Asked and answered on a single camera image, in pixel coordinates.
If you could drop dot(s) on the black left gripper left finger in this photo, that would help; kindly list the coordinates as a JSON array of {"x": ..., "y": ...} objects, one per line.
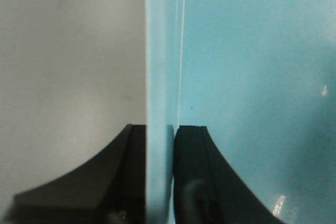
[{"x": 108, "y": 188}]

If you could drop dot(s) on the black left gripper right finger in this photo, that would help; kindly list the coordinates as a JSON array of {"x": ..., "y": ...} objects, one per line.
[{"x": 206, "y": 188}]

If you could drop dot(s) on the light blue plastic box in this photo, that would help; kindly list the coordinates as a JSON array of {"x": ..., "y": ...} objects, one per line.
[{"x": 260, "y": 75}]

